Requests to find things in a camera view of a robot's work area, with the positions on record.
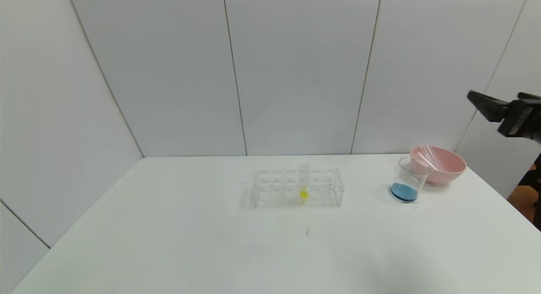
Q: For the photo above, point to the yellow pigment test tube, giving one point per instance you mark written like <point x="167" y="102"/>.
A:
<point x="304" y="194"/>

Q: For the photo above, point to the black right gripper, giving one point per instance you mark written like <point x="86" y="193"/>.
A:
<point x="518" y="118"/>

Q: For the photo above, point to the clear plastic measuring beaker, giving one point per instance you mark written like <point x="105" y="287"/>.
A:
<point x="403" y="192"/>

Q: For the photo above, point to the clear plastic test tube rack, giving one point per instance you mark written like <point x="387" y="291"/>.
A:
<point x="274" y="188"/>

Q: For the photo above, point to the red pigment test tube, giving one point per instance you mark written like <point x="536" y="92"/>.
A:
<point x="431" y="156"/>

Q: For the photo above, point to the pink plastic bowl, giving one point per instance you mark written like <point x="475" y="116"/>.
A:
<point x="448" y="169"/>

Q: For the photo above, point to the blue pigment test tube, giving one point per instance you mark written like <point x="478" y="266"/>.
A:
<point x="424" y="154"/>

